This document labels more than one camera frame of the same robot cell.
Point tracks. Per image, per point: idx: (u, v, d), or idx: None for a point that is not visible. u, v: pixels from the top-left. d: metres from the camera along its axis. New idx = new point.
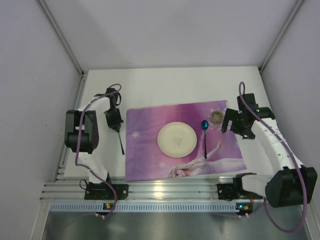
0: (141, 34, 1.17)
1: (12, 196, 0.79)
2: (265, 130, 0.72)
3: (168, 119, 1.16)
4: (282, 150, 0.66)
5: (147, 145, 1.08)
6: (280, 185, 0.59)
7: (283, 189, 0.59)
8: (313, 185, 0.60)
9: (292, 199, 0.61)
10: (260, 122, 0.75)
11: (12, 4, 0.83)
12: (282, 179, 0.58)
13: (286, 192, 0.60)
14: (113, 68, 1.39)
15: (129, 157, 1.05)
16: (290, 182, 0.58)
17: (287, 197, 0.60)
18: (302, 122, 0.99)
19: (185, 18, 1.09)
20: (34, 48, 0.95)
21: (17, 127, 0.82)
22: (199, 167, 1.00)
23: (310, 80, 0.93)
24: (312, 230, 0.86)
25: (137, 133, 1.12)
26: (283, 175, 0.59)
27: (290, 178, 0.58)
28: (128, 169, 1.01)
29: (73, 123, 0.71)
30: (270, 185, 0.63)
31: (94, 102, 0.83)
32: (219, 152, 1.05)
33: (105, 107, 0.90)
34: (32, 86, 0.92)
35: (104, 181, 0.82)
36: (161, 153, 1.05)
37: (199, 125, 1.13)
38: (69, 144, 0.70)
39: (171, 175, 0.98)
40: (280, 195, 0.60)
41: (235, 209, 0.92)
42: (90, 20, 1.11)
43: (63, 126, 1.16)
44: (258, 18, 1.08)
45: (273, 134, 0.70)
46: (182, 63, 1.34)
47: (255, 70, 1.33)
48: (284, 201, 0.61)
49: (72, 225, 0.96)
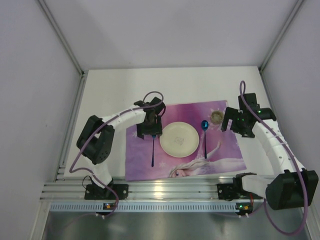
0: (142, 34, 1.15)
1: (12, 196, 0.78)
2: (267, 132, 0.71)
3: (168, 118, 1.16)
4: (283, 153, 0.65)
5: (147, 145, 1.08)
6: (281, 188, 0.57)
7: (284, 193, 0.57)
8: (313, 188, 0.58)
9: (293, 202, 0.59)
10: (261, 123, 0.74)
11: (11, 4, 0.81)
12: (282, 182, 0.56)
13: (287, 195, 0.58)
14: (112, 68, 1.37)
15: (129, 157, 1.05)
16: (291, 186, 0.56)
17: (287, 200, 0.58)
18: (302, 123, 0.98)
19: (186, 18, 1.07)
20: (34, 49, 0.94)
21: (17, 127, 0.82)
22: (199, 168, 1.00)
23: (310, 81, 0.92)
24: (311, 230, 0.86)
25: (137, 133, 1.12)
26: (283, 178, 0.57)
27: (291, 181, 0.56)
28: (128, 169, 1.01)
29: (90, 130, 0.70)
30: (271, 188, 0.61)
31: (126, 113, 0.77)
32: (219, 152, 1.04)
33: (138, 119, 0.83)
34: (32, 87, 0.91)
35: (106, 186, 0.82)
36: (161, 153, 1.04)
37: (199, 125, 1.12)
38: (79, 146, 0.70)
39: (171, 175, 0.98)
40: (281, 198, 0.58)
41: (235, 209, 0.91)
42: (88, 19, 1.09)
43: (62, 126, 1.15)
44: (260, 18, 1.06)
45: (274, 136, 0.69)
46: (182, 63, 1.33)
47: (255, 70, 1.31)
48: (285, 204, 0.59)
49: (72, 225, 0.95)
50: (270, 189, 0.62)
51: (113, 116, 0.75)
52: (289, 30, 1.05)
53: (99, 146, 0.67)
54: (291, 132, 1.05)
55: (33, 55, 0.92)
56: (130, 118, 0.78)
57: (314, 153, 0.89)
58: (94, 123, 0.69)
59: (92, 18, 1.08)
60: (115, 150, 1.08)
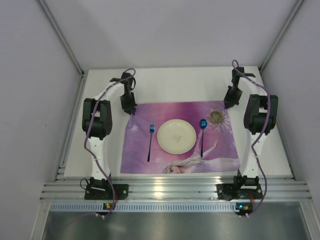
0: (142, 34, 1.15)
1: (12, 195, 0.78)
2: (246, 81, 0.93)
3: (167, 115, 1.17)
4: (256, 90, 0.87)
5: (144, 140, 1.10)
6: (251, 105, 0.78)
7: (252, 108, 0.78)
8: (276, 109, 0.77)
9: (261, 120, 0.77)
10: (243, 78, 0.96)
11: (12, 4, 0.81)
12: (250, 99, 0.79)
13: (256, 112, 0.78)
14: (111, 68, 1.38)
15: (126, 150, 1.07)
16: (257, 102, 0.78)
17: (257, 117, 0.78)
18: (301, 122, 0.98)
19: (185, 18, 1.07)
20: (34, 48, 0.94)
21: (17, 127, 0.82)
22: (194, 165, 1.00)
23: (310, 80, 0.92)
24: (311, 230, 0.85)
25: (136, 127, 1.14)
26: (252, 97, 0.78)
27: (258, 99, 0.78)
28: (124, 161, 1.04)
29: (89, 111, 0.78)
30: (246, 112, 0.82)
31: (110, 89, 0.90)
32: (216, 151, 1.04)
33: (119, 92, 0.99)
34: (31, 87, 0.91)
35: (107, 176, 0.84)
36: (157, 149, 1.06)
37: (198, 124, 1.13)
38: (84, 128, 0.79)
39: (166, 171, 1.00)
40: (251, 114, 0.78)
41: (235, 209, 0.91)
42: (88, 19, 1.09)
43: (62, 126, 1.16)
44: (261, 18, 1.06)
45: (250, 82, 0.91)
46: (181, 63, 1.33)
47: (255, 70, 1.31)
48: (254, 121, 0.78)
49: (71, 225, 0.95)
50: (246, 114, 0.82)
51: (101, 94, 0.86)
52: (289, 30, 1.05)
53: (105, 120, 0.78)
54: (291, 132, 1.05)
55: (32, 55, 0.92)
56: (113, 91, 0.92)
57: (314, 153, 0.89)
58: (91, 103, 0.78)
59: (92, 18, 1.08)
60: (115, 149, 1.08)
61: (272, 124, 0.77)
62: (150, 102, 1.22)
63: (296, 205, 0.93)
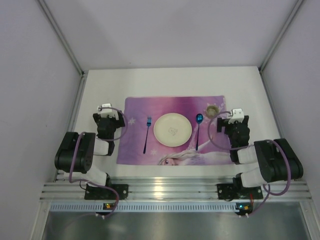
0: (141, 35, 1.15)
1: (12, 195, 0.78)
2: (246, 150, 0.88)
3: (164, 108, 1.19)
4: None
5: (141, 132, 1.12)
6: (261, 149, 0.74)
7: (264, 154, 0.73)
8: (290, 150, 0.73)
9: (283, 165, 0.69)
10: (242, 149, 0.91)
11: (10, 5, 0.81)
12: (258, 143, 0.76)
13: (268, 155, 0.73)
14: (111, 68, 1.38)
15: (123, 142, 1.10)
16: (266, 147, 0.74)
17: (279, 164, 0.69)
18: (301, 123, 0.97)
19: (184, 18, 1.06)
20: (34, 49, 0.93)
21: (17, 127, 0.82)
22: (189, 158, 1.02)
23: (310, 81, 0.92)
24: (312, 231, 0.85)
25: (133, 120, 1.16)
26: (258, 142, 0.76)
27: (264, 143, 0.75)
28: (121, 153, 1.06)
29: (68, 144, 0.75)
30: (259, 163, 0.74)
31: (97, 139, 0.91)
32: (211, 145, 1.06)
33: (103, 148, 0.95)
34: (30, 87, 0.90)
35: (104, 187, 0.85)
36: (153, 141, 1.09)
37: (194, 118, 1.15)
38: (59, 165, 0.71)
39: (161, 163, 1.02)
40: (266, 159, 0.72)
41: (235, 209, 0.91)
42: (87, 20, 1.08)
43: (62, 125, 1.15)
44: (261, 19, 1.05)
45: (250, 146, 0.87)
46: (180, 63, 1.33)
47: (254, 70, 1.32)
48: (278, 172, 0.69)
49: (72, 225, 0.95)
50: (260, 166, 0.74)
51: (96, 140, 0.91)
52: (289, 30, 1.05)
53: (84, 148, 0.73)
54: (290, 132, 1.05)
55: (32, 57, 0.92)
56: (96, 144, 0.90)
57: (313, 154, 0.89)
58: (72, 137, 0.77)
59: (92, 19, 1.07)
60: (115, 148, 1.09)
61: (298, 171, 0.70)
62: (148, 96, 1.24)
63: (296, 205, 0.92)
